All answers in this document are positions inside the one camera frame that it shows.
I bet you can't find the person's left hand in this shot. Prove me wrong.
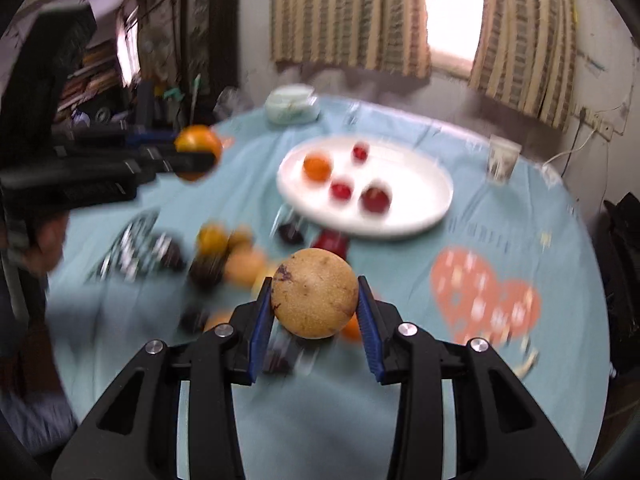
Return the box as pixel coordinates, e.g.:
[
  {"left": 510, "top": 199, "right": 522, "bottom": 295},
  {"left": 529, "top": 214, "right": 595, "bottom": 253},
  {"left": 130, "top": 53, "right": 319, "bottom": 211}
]
[{"left": 20, "top": 209, "right": 72, "bottom": 277}]

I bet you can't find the bright window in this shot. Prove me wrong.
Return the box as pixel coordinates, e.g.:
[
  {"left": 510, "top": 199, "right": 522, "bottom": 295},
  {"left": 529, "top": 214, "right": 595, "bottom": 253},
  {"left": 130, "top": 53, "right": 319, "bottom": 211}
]
[{"left": 420, "top": 0, "right": 488, "bottom": 78}]

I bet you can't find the light blue printed tablecloth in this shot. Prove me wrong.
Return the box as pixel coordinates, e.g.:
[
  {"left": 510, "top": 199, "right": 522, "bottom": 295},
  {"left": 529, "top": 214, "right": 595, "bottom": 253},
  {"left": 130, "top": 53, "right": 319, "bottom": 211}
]
[{"left": 45, "top": 92, "right": 613, "bottom": 480}]

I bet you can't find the yellow orange tomato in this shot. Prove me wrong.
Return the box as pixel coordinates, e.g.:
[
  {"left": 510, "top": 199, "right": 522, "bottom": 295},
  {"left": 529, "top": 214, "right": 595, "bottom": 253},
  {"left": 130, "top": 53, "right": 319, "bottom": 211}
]
[{"left": 196, "top": 224, "right": 230, "bottom": 256}]

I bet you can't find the white lidded ceramic jar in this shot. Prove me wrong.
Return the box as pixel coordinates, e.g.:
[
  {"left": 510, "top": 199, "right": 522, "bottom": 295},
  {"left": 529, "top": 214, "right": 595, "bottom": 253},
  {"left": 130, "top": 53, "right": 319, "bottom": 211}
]
[{"left": 264, "top": 85, "right": 321, "bottom": 125}]

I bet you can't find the dark red tomato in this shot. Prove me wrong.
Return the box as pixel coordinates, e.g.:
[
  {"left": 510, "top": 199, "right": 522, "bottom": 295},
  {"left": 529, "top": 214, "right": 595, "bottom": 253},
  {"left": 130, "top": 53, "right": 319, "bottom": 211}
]
[{"left": 361, "top": 186, "right": 392, "bottom": 215}]

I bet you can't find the dark object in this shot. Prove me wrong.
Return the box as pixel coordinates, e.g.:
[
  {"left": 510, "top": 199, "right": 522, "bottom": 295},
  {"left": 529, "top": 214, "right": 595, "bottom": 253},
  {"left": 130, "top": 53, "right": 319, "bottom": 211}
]
[{"left": 597, "top": 195, "right": 640, "bottom": 376}]

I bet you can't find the white oval plate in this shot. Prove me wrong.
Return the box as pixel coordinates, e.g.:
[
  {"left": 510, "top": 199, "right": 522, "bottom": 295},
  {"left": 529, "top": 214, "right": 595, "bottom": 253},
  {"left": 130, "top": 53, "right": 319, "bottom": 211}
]
[{"left": 276, "top": 135, "right": 455, "bottom": 240}]

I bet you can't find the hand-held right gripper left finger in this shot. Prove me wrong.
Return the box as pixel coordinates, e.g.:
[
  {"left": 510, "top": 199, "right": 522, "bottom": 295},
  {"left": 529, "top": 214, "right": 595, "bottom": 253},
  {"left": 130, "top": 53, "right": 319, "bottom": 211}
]
[{"left": 50, "top": 279, "right": 275, "bottom": 480}]

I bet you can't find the red plum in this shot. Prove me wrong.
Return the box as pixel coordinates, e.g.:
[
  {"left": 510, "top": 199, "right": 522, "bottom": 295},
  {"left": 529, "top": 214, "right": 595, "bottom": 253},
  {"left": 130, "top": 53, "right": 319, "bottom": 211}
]
[{"left": 314, "top": 229, "right": 349, "bottom": 259}]

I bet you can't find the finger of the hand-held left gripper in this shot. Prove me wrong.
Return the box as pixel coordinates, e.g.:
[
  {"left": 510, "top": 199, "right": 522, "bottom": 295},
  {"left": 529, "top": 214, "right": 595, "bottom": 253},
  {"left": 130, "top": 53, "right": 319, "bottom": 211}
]
[
  {"left": 55, "top": 148, "right": 217, "bottom": 186},
  {"left": 52, "top": 127, "right": 179, "bottom": 149}
]

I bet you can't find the orange mandarin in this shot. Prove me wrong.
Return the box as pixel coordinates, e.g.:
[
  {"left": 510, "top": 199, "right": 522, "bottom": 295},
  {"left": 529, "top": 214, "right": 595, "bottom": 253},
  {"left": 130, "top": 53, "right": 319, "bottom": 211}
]
[
  {"left": 303, "top": 154, "right": 333, "bottom": 182},
  {"left": 174, "top": 125, "right": 223, "bottom": 182}
]

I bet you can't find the striped beige curtain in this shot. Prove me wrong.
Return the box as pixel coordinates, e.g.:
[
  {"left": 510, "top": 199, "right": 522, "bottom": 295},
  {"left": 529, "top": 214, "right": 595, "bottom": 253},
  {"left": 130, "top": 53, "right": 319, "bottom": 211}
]
[
  {"left": 270, "top": 0, "right": 432, "bottom": 80},
  {"left": 467, "top": 0, "right": 581, "bottom": 133}
]

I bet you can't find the white cable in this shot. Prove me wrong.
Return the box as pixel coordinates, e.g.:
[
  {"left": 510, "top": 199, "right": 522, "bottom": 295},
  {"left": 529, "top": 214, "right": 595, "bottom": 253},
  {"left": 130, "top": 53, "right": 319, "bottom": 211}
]
[{"left": 542, "top": 110, "right": 596, "bottom": 168}]

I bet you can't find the printed paper cup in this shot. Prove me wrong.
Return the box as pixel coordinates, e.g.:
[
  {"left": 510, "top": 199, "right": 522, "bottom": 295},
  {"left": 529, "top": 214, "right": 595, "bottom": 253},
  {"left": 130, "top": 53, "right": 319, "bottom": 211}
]
[{"left": 486, "top": 135, "right": 522, "bottom": 185}]

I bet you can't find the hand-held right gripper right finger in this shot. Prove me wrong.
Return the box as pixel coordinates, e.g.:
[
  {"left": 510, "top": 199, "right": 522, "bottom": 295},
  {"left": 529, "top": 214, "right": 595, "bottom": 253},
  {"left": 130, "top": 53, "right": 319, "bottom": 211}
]
[{"left": 357, "top": 275, "right": 584, "bottom": 480}]

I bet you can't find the clear plastic bag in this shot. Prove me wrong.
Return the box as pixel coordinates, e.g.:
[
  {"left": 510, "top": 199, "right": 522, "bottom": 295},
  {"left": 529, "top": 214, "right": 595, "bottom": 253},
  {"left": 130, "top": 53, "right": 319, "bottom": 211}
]
[{"left": 214, "top": 87, "right": 241, "bottom": 118}]

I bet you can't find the dark wooden cabinet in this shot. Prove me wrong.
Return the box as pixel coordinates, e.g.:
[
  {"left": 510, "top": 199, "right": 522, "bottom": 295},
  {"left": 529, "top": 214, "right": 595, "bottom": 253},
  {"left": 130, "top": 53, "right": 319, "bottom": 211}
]
[{"left": 180, "top": 0, "right": 241, "bottom": 126}]

